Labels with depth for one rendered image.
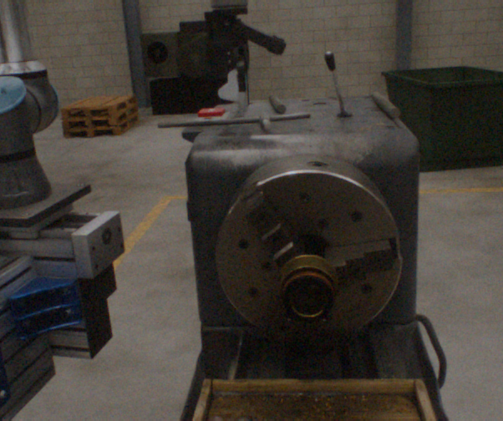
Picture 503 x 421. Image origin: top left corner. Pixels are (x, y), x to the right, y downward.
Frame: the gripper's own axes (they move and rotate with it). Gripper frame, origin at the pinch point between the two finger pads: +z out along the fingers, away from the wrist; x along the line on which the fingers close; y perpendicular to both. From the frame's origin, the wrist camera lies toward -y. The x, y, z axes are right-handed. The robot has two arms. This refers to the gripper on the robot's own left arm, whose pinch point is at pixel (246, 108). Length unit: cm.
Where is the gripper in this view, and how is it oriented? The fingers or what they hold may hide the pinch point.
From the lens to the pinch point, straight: 123.5
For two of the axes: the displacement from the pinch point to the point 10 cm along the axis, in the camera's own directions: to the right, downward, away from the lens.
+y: -9.9, 0.3, 1.0
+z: 0.6, 9.5, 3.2
